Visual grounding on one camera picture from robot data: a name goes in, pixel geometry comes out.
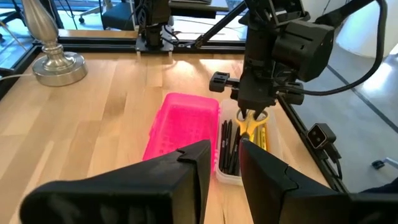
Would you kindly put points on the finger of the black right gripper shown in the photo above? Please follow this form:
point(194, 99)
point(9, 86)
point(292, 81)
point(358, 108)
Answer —
point(245, 109)
point(261, 109)

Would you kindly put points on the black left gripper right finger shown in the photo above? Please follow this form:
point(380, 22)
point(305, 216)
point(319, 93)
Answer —
point(280, 199)

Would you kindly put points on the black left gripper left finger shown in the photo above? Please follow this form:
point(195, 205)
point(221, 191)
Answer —
point(124, 193)

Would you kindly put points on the yellow pen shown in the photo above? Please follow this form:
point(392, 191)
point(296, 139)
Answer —
point(264, 137)

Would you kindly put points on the yellow highlighter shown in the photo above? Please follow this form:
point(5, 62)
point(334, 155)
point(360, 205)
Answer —
point(257, 137)

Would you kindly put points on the black pencil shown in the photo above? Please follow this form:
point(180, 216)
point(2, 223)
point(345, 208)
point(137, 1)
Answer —
point(228, 143)
point(222, 146)
point(239, 163)
point(235, 149)

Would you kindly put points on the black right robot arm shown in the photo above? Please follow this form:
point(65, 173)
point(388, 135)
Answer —
point(154, 18)

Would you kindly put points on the clear supply box pink lid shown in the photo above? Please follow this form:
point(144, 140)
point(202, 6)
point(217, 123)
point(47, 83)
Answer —
point(183, 124)

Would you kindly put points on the white table lamp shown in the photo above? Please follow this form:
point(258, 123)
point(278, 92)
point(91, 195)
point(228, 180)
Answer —
point(59, 67)

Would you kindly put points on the black office chair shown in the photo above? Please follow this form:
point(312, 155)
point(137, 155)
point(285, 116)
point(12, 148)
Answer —
point(118, 18)

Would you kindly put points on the black table-level camera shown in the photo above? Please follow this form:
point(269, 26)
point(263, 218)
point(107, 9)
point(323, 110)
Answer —
point(320, 137)

